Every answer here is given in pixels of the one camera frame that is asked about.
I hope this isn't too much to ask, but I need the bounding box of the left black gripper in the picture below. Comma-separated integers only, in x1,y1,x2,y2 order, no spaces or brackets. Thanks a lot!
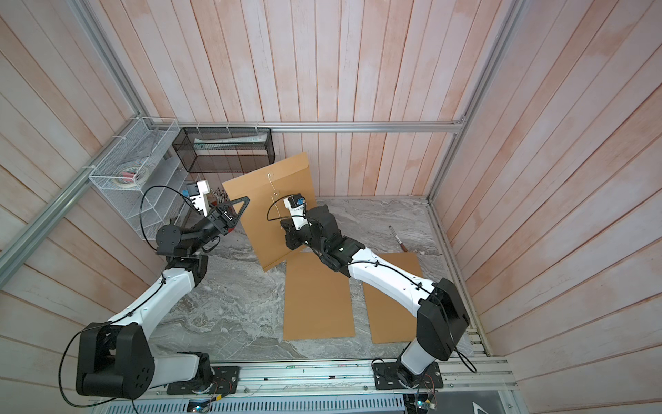
189,197,250,255

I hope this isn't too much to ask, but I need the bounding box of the brown kraft file bag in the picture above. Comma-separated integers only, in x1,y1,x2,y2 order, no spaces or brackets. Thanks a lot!
223,153,317,271

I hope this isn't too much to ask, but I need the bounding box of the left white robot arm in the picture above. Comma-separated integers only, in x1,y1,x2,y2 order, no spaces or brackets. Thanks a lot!
76,197,250,400

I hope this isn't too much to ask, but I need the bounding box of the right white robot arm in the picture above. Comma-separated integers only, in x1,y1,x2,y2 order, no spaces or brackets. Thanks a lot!
238,193,471,389

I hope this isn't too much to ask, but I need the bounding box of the tape roll on shelf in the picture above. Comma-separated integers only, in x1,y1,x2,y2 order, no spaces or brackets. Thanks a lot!
112,166,144,189

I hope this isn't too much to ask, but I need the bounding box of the black mesh wall basket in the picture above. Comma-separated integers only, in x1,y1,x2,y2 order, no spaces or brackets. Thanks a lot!
172,126,276,174

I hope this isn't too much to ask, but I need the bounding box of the horizontal aluminium wall rail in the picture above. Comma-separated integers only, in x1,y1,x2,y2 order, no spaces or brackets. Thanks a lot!
175,121,464,134

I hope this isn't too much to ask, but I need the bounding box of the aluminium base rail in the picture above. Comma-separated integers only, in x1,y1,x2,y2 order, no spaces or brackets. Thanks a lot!
102,356,518,402

